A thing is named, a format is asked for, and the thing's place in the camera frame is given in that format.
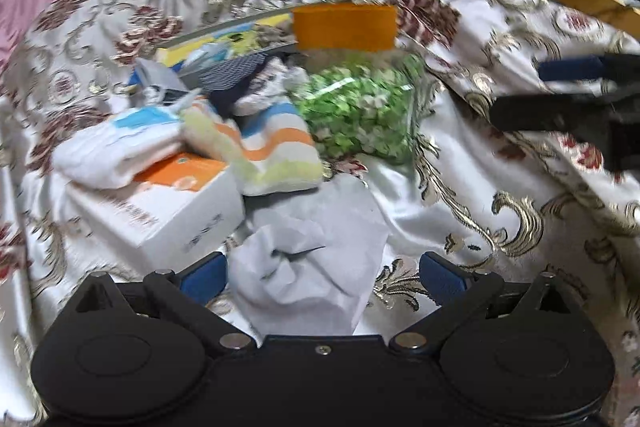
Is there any grey face mask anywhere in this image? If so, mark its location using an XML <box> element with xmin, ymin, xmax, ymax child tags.
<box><xmin>228</xmin><ymin>174</ymin><xmax>390</xmax><ymax>337</ymax></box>

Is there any navy dotted sock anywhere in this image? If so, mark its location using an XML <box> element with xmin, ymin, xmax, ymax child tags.
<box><xmin>179</xmin><ymin>53</ymin><xmax>270</xmax><ymax>119</ymax></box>

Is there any bag of green paper stars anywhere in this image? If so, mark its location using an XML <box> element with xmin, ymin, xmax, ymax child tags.
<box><xmin>291</xmin><ymin>53</ymin><xmax>425</xmax><ymax>164</ymax></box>

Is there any white and blue sock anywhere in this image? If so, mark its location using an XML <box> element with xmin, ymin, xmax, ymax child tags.
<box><xmin>52</xmin><ymin>106</ymin><xmax>182</xmax><ymax>190</ymax></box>

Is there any striped pastel sock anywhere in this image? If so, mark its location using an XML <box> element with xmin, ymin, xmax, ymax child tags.
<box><xmin>181</xmin><ymin>96</ymin><xmax>323</xmax><ymax>196</ymax></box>

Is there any grey tray with colourful picture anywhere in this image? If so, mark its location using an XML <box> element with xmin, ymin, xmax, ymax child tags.
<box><xmin>154</xmin><ymin>12</ymin><xmax>295</xmax><ymax>66</ymax></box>

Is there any white fluffy sock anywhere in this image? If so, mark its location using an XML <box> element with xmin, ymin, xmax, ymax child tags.
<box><xmin>232</xmin><ymin>57</ymin><xmax>309</xmax><ymax>117</ymax></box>

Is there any white orange medicine box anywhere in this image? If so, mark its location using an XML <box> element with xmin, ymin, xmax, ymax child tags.
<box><xmin>66</xmin><ymin>153</ymin><xmax>245</xmax><ymax>274</ymax></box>

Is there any floral satin bedspread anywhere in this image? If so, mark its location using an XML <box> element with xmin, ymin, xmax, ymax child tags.
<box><xmin>1</xmin><ymin>0</ymin><xmax>639</xmax><ymax>426</ymax></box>

